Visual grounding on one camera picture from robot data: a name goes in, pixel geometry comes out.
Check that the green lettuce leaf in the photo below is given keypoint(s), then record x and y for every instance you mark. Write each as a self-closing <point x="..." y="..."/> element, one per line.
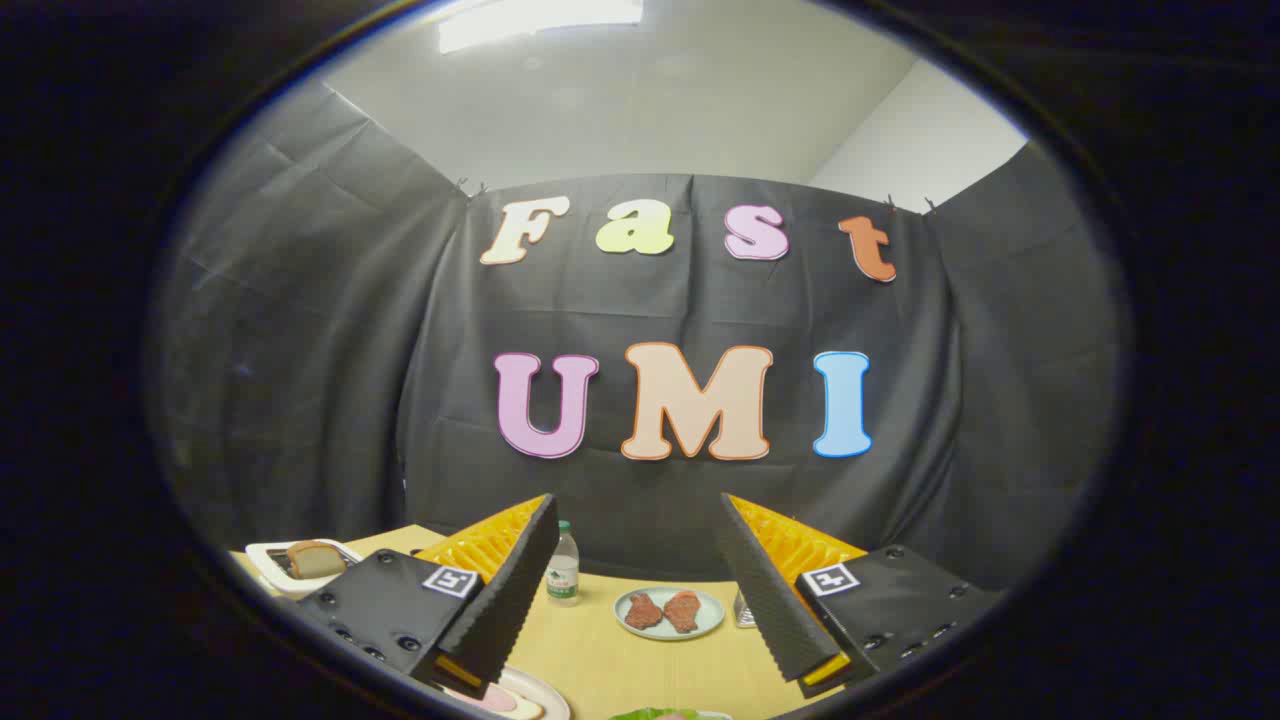
<point x="650" y="715"/>

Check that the plain white bread slice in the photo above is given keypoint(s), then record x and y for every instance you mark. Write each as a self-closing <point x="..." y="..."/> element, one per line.
<point x="315" y="560"/>

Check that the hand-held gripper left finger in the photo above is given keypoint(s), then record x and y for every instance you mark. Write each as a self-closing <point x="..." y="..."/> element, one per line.
<point x="505" y="600"/>

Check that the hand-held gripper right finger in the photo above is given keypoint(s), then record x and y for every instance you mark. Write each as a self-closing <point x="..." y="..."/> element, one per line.
<point x="770" y="600"/>

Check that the ceiling light panel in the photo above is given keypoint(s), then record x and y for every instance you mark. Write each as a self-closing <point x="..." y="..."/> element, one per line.
<point x="540" y="20"/>

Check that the pale green oval plate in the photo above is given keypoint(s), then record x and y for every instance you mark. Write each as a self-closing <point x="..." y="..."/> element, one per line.
<point x="712" y="612"/>

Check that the cream white toaster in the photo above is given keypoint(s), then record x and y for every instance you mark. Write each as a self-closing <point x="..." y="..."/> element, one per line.
<point x="262" y="560"/>

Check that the clear plastic water bottle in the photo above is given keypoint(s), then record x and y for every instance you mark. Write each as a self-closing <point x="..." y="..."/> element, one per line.
<point x="563" y="570"/>

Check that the beige round plate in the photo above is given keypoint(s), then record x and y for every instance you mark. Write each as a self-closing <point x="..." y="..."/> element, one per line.
<point x="545" y="692"/>

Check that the pink ham slice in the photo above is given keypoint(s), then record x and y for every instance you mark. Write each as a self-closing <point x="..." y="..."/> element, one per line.
<point x="492" y="701"/>

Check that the brown fried meat piece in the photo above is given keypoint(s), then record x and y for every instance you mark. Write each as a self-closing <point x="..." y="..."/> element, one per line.
<point x="683" y="611"/>
<point x="643" y="611"/>

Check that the bread slice under ham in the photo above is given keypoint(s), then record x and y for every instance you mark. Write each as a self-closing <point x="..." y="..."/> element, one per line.
<point x="530" y="712"/>

